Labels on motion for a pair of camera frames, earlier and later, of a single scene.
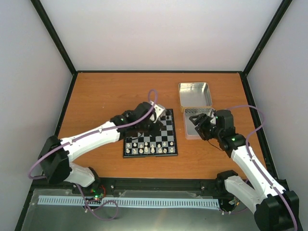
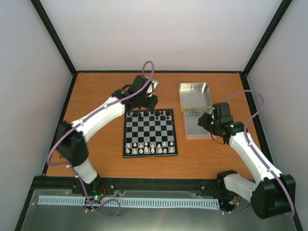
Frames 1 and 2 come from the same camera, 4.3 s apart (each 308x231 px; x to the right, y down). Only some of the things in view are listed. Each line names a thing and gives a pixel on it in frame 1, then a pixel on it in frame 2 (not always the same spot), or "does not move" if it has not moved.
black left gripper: x=158 y=125 to x=151 y=105
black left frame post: x=39 y=7 does not move
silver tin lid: x=195 y=95 does not move
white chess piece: x=152 y=149 does not move
